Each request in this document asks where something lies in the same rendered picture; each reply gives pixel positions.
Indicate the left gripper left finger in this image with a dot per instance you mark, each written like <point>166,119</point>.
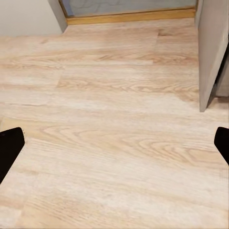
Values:
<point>11,143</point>

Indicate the fixed window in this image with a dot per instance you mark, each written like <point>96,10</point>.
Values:
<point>78,12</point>

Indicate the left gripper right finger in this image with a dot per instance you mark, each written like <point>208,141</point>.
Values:
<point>221,141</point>

